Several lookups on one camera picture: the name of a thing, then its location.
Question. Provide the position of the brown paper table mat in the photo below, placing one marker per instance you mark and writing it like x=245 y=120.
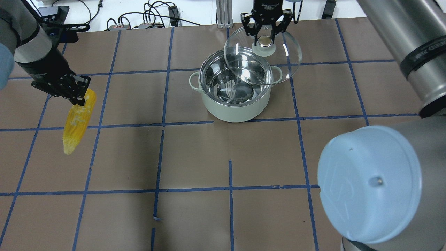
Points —
x=156 y=172

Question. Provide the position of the aluminium frame post right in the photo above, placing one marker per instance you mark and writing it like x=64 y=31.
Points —
x=224 y=14

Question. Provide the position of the yellow corn cob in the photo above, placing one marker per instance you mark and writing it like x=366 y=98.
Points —
x=77 y=122

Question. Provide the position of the pale green steel pot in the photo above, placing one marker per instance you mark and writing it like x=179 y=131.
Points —
x=223 y=96

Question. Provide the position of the glass pot lid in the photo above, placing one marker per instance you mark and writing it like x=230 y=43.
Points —
x=268 y=58

